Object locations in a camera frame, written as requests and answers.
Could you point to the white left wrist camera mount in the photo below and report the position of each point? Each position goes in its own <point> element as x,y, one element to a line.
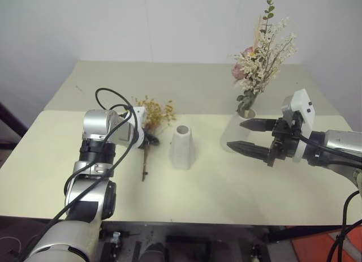
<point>140,112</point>

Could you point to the yellow dried flower bouquet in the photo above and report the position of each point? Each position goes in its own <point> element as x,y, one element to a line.
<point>155,115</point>

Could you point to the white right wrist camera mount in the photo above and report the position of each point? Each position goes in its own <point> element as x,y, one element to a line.
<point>304,103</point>

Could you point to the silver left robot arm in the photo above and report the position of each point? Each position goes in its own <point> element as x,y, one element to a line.
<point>96,122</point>

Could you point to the dark rounded shape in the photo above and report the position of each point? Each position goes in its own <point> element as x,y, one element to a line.
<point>154,252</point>

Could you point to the white tapered ceramic vase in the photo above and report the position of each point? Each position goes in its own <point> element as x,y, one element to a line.
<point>182,151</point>
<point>236,133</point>

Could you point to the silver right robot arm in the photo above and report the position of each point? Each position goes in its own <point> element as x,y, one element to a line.
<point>336,140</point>

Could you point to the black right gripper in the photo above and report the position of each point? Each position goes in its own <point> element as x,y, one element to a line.
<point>281,144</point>

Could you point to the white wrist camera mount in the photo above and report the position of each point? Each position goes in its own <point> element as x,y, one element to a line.
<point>140,112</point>
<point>304,103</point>

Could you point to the pink and white flower bouquet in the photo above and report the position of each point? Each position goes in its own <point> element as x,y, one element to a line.
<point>260,64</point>

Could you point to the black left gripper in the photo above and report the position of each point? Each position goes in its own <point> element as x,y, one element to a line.
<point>147,137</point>

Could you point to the black metal bracket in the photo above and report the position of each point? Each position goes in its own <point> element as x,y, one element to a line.
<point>256,252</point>
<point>114,245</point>

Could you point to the orange red panel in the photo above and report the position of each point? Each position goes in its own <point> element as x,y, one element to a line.
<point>319,246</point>

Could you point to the dark brown wooden furniture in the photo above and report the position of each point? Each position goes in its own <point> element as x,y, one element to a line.
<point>8,126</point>

